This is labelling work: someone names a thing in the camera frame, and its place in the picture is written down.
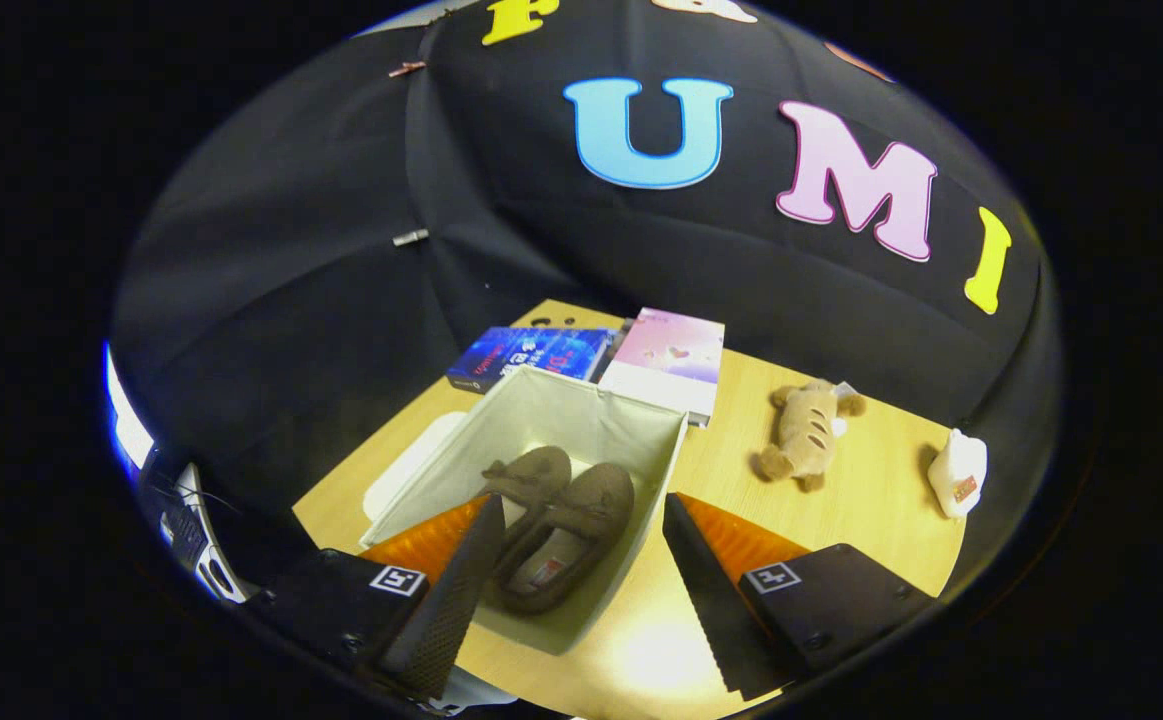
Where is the green fabric storage box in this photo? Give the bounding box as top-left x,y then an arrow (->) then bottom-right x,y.
359,365 -> 690,656

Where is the computer monitor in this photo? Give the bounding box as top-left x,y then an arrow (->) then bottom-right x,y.
103,343 -> 157,473

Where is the blue book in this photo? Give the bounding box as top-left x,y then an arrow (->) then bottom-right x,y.
446,327 -> 622,394

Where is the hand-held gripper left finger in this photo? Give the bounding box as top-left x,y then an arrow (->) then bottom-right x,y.
246,493 -> 507,701

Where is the white keyboard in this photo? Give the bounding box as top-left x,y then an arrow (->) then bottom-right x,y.
156,462 -> 247,604

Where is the tan bread plush toy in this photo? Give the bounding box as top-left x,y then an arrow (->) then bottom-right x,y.
753,378 -> 867,493

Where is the white soft toy red label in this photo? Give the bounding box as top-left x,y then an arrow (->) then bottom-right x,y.
928,430 -> 988,518

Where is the brown fuzzy shoe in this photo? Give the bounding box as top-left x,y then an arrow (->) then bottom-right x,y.
489,462 -> 637,616
481,445 -> 574,541

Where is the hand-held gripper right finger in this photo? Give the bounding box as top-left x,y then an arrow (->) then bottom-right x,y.
661,490 -> 937,701

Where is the pink book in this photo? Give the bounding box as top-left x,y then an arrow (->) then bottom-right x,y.
598,308 -> 725,421

